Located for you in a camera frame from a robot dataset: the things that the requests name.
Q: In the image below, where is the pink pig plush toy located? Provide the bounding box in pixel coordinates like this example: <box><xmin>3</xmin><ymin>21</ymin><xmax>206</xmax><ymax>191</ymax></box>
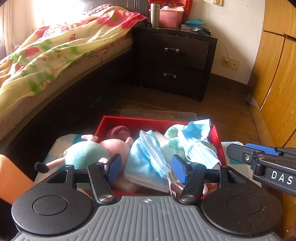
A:
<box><xmin>34</xmin><ymin>134</ymin><xmax>133</xmax><ymax>174</ymax></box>

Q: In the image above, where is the wooden wardrobe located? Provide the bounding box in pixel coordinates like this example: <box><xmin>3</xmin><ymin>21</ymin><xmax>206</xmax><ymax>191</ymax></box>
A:
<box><xmin>248</xmin><ymin>0</ymin><xmax>296</xmax><ymax>232</ymax></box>

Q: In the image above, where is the orange ribbed bottle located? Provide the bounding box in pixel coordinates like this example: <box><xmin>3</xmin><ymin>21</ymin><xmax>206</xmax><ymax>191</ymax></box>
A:
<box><xmin>0</xmin><ymin>154</ymin><xmax>35</xmax><ymax>205</ymax></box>

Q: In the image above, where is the pink plastic basket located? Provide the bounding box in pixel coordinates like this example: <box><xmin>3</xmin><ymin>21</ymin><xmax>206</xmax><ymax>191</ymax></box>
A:
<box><xmin>159</xmin><ymin>9</ymin><xmax>184</xmax><ymax>28</ymax></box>

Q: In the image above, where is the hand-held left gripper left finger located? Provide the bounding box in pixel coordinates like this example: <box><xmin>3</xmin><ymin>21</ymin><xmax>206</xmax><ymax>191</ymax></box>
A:
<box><xmin>47</xmin><ymin>153</ymin><xmax>122</xmax><ymax>205</ymax></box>

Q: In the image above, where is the black cable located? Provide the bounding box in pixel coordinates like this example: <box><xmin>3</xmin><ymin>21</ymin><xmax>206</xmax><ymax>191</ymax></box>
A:
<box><xmin>211</xmin><ymin>35</ymin><xmax>231</xmax><ymax>63</ymax></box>

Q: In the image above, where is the bed with floral blanket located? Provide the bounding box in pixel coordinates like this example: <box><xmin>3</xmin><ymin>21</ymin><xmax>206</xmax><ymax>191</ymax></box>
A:
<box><xmin>0</xmin><ymin>6</ymin><xmax>151</xmax><ymax>139</ymax></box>

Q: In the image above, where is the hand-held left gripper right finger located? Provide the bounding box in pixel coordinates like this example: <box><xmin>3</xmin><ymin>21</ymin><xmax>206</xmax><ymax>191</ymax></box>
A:
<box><xmin>171</xmin><ymin>154</ymin><xmax>248</xmax><ymax>205</ymax></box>

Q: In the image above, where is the wall socket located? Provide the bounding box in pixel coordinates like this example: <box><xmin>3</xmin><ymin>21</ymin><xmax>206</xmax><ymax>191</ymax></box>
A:
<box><xmin>222</xmin><ymin>56</ymin><xmax>240</xmax><ymax>70</ymax></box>

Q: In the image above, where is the red plastic bag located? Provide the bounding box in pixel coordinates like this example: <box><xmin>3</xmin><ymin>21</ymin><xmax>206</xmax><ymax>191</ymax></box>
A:
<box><xmin>148</xmin><ymin>0</ymin><xmax>193</xmax><ymax>24</ymax></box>

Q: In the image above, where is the maroon knit hat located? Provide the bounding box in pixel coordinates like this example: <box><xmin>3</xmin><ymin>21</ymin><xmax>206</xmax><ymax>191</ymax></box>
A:
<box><xmin>106</xmin><ymin>125</ymin><xmax>131</xmax><ymax>141</ymax></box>

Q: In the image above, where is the dark wooden nightstand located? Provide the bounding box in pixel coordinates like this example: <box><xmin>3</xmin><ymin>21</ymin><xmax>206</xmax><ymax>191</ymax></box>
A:
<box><xmin>135</xmin><ymin>27</ymin><xmax>218</xmax><ymax>102</ymax></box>

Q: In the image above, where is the blue checkered tablecloth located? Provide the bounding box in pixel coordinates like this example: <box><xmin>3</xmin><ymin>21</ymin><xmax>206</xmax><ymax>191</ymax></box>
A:
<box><xmin>43</xmin><ymin>134</ymin><xmax>265</xmax><ymax>202</ymax></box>

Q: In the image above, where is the dark nightstand drawer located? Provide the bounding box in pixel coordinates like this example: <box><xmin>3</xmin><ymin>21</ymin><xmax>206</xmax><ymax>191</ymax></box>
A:
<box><xmin>141</xmin><ymin>60</ymin><xmax>205</xmax><ymax>100</ymax></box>
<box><xmin>140</xmin><ymin>32</ymin><xmax>210</xmax><ymax>70</ymax></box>

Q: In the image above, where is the red cardboard box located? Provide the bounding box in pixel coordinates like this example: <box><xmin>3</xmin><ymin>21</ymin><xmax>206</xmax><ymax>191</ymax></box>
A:
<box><xmin>94</xmin><ymin>116</ymin><xmax>227</xmax><ymax>200</ymax></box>

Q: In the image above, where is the stack of blue masks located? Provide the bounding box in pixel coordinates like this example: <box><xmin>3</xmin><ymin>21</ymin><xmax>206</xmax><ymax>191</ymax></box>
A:
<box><xmin>185</xmin><ymin>19</ymin><xmax>205</xmax><ymax>30</ymax></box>

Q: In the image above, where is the steel thermos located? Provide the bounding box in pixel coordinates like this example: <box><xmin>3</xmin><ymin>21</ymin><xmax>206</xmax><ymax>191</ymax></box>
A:
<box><xmin>150</xmin><ymin>3</ymin><xmax>160</xmax><ymax>28</ymax></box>

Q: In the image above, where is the green and white towel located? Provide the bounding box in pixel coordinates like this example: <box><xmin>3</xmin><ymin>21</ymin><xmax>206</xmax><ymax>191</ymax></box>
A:
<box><xmin>161</xmin><ymin>124</ymin><xmax>218</xmax><ymax>167</ymax></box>

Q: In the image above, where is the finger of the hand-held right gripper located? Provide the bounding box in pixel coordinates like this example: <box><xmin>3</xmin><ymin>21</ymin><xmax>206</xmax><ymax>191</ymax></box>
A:
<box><xmin>245</xmin><ymin>143</ymin><xmax>296</xmax><ymax>155</ymax></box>
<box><xmin>227</xmin><ymin>144</ymin><xmax>259</xmax><ymax>163</ymax></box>

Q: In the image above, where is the clear plastic bag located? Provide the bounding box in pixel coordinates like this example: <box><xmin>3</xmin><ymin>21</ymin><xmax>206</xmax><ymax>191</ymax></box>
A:
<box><xmin>245</xmin><ymin>93</ymin><xmax>259</xmax><ymax>107</ymax></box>

